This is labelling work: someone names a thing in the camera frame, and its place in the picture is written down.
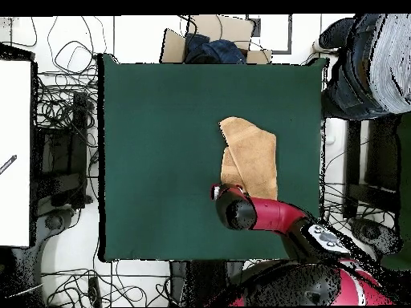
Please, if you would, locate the tan terry towel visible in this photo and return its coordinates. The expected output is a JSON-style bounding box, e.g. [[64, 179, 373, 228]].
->
[[219, 115, 279, 201]]

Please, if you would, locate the dark green table cloth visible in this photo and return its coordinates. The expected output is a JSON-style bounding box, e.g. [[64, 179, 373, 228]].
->
[[97, 52, 328, 263]]

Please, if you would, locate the black upright bar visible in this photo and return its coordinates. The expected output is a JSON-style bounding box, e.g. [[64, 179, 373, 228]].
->
[[342, 119, 363, 220]]

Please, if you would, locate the dark blue clothes pile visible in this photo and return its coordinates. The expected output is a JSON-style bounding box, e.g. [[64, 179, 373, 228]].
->
[[185, 32, 247, 64]]

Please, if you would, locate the grey round base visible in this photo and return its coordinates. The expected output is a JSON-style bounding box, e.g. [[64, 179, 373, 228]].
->
[[348, 217, 402, 257], [35, 208, 78, 245]]

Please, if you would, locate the brown cardboard box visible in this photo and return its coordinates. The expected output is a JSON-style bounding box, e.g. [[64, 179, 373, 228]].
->
[[159, 14, 273, 64]]

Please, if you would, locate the black power strip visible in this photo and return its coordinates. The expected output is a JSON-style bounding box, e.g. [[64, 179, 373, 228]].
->
[[87, 276, 103, 308]]

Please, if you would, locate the green cloth covered stand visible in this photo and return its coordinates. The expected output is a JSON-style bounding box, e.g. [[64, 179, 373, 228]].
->
[[380, 111, 411, 271]]

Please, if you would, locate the person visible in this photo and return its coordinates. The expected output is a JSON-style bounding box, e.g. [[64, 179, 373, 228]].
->
[[312, 13, 411, 121]]

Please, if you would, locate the black marker pen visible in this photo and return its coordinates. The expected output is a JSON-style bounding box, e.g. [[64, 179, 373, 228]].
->
[[0, 154, 18, 176]]

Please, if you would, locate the white board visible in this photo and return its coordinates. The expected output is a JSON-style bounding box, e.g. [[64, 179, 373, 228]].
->
[[0, 59, 32, 247]]

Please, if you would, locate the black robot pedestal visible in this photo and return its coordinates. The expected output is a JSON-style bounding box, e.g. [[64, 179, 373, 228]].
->
[[169, 260, 245, 308]]

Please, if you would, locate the black cable tangle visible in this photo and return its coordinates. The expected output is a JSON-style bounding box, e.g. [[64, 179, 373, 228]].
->
[[320, 137, 399, 251], [34, 15, 101, 149], [40, 259, 171, 308]]

